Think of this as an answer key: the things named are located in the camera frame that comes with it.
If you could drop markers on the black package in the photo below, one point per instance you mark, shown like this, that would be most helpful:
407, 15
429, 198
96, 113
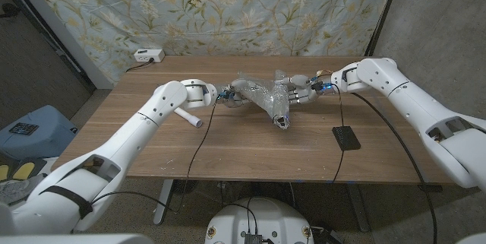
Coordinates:
346, 138

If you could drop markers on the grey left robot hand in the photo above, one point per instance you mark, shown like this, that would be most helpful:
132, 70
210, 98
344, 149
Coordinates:
233, 92

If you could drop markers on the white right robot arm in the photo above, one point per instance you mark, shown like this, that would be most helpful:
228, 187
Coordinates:
417, 111

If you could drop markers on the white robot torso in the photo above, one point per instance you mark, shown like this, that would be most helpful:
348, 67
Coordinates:
262, 217

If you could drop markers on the grey table leg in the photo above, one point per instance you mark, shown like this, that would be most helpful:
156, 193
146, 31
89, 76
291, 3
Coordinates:
163, 202
358, 208

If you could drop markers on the grey sneaker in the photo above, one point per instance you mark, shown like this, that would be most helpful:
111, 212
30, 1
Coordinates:
17, 189

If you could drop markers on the white cardboard tube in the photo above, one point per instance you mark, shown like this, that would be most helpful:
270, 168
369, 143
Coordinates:
191, 119

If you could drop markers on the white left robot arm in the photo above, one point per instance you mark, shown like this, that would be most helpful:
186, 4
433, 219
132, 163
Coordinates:
125, 141

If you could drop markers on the black torso connector box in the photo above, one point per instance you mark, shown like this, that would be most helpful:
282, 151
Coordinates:
252, 239

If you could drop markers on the floral print backdrop cloth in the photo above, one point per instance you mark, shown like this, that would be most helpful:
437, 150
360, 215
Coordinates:
228, 8

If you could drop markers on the black patterned card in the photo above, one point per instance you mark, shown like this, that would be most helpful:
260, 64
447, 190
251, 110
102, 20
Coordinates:
23, 128

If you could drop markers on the grey perforated panel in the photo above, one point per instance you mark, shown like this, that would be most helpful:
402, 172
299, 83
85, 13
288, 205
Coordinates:
30, 65

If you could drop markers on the blue plastic bin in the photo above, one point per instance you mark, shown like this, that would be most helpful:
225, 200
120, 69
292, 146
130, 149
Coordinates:
41, 134

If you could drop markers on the white power strip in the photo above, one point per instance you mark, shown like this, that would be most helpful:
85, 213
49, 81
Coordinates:
149, 55

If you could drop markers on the black item with yellow pads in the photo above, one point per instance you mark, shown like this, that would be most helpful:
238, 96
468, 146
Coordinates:
23, 170

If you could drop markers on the crinkled aluminum foil sheet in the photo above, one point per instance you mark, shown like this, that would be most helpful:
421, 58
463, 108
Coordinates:
279, 103

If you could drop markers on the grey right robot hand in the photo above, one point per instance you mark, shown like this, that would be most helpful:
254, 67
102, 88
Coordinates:
305, 90

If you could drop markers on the black backdrop stand pole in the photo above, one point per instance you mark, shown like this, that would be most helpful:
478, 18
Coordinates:
381, 12

